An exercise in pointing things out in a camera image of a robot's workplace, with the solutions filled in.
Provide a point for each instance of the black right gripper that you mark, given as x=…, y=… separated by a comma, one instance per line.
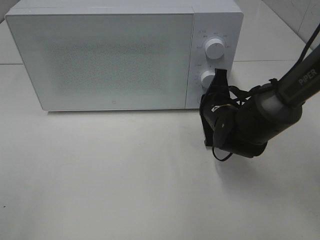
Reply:
x=217, y=110

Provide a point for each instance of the white microwave knob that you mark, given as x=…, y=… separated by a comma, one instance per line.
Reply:
x=206, y=78
x=214, y=48

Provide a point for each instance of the round white door button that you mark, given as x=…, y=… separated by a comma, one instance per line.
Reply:
x=199, y=99

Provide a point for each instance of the white microwave door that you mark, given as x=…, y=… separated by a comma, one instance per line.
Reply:
x=105, y=62

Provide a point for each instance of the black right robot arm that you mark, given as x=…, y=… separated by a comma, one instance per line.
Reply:
x=242, y=122

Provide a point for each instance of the white microwave oven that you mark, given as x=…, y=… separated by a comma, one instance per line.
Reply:
x=211, y=18

